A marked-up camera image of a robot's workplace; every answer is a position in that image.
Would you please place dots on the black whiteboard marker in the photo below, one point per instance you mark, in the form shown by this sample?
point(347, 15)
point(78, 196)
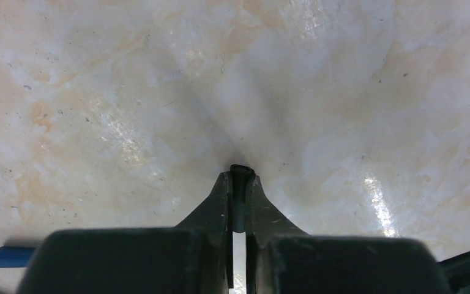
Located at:
point(468, 259)

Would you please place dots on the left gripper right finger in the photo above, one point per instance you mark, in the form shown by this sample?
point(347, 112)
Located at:
point(264, 223)

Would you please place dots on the black marker cap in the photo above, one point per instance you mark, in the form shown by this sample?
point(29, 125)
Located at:
point(241, 176)

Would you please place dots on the blue whiteboard marker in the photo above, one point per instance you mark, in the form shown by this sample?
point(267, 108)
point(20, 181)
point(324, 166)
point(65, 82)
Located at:
point(15, 257)

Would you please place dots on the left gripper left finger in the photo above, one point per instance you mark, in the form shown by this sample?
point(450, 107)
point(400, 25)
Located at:
point(210, 259)

